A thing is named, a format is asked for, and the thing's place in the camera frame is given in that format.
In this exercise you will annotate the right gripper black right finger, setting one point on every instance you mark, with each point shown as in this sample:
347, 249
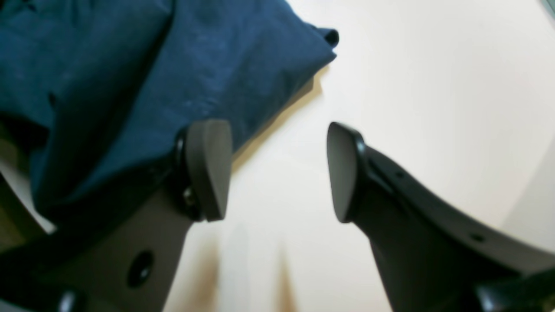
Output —
431, 257

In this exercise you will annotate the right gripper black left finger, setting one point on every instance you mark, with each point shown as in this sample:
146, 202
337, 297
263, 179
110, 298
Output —
121, 252

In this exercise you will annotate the dark blue t-shirt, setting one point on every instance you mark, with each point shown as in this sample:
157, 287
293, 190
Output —
94, 89

